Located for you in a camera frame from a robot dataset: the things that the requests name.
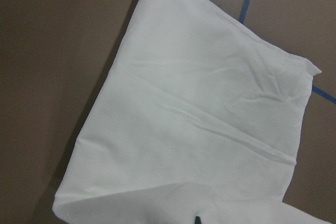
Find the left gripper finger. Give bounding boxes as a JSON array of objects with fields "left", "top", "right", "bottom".
[{"left": 194, "top": 216, "right": 201, "bottom": 224}]

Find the white printed t-shirt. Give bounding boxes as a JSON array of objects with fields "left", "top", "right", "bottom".
[{"left": 53, "top": 0, "right": 320, "bottom": 223}]

